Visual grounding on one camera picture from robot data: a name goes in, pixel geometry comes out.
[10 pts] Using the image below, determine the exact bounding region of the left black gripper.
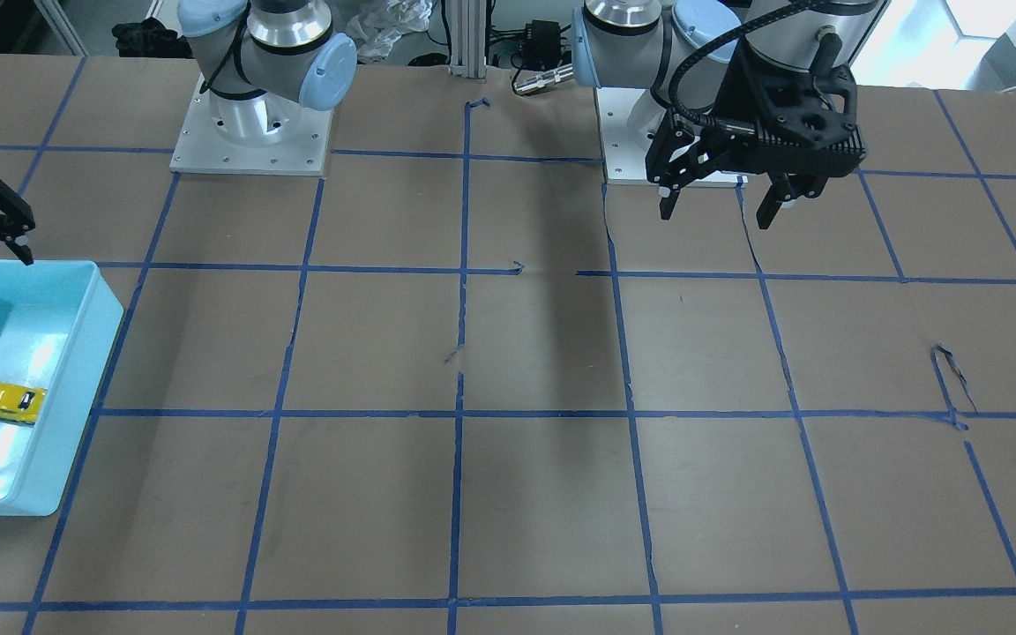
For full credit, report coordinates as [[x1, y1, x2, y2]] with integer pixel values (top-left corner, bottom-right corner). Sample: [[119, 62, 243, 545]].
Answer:
[[645, 35, 868, 230]]

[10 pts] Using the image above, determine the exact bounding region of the yellow beetle toy car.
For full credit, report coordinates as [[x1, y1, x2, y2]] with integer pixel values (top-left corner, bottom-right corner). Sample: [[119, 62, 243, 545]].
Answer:
[[0, 382, 48, 426]]

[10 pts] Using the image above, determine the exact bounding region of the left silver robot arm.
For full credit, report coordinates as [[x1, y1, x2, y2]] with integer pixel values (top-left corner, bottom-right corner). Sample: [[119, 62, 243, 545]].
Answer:
[[571, 1, 885, 229]]

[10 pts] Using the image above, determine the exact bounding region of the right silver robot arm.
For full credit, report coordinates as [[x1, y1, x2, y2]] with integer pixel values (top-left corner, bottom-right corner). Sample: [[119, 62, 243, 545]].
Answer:
[[172, 1, 356, 176]]

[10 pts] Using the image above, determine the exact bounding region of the light blue plastic bin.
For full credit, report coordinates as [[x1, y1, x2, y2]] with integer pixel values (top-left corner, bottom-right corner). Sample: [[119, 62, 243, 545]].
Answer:
[[0, 260, 123, 516]]

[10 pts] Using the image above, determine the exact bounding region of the silver cylindrical connector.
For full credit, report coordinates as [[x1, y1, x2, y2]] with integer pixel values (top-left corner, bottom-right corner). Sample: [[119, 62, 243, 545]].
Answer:
[[511, 63, 575, 97]]

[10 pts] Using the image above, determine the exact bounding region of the black power adapter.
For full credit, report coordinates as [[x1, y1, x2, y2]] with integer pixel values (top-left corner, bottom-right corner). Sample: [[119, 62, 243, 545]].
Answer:
[[520, 20, 562, 70]]

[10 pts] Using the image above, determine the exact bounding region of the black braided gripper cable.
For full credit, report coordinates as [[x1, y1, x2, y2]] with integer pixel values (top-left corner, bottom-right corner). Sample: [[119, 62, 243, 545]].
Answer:
[[666, 0, 826, 133]]

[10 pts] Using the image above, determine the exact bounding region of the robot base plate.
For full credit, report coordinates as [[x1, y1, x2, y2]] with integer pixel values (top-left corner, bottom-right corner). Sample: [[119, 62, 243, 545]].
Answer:
[[594, 86, 749, 188], [169, 76, 334, 177]]

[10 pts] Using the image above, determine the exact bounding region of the aluminium frame post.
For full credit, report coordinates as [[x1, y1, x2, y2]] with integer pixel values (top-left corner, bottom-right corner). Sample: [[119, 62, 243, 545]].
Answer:
[[443, 1, 490, 83]]

